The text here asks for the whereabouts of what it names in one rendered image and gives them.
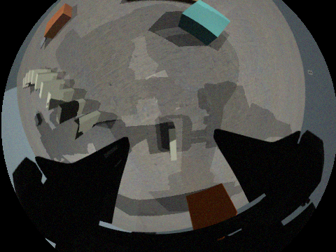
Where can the teal rectangular block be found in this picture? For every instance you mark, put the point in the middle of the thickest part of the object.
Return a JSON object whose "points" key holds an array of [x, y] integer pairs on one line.
{"points": [[203, 22]]}

